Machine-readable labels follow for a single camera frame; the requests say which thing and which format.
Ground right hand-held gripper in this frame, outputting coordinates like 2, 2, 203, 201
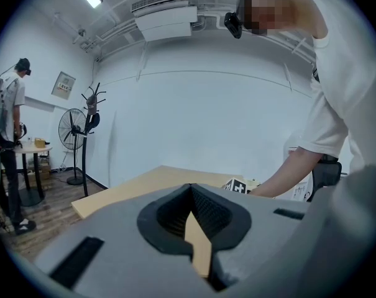
224, 177, 249, 196

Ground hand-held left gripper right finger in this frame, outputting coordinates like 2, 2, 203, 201
190, 183, 310, 298

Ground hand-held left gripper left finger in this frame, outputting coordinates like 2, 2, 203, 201
32, 183, 226, 298

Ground person's right forearm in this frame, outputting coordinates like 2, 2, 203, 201
247, 145, 323, 199

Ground light wooden table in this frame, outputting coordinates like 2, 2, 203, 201
70, 165, 264, 279

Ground black office chair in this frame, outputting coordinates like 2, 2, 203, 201
305, 153, 343, 203

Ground cardboard boxes under table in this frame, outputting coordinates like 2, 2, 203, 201
26, 161, 52, 180

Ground black coat rack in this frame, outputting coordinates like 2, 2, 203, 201
80, 82, 108, 198

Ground black standing fan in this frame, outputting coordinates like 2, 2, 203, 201
58, 107, 88, 186

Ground round light table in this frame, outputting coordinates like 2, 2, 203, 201
12, 142, 53, 208

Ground dark bag on rack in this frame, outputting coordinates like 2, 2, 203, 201
85, 96, 101, 130

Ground person's white t-shirt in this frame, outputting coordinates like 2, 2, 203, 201
295, 0, 376, 181

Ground white ceiling air conditioner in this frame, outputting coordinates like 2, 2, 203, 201
131, 0, 198, 42

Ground person's head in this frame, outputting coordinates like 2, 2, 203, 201
236, 0, 302, 37

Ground black head camera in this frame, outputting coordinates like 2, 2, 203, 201
223, 11, 243, 40

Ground grey wall electrical panel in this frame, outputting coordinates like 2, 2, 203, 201
50, 71, 77, 101

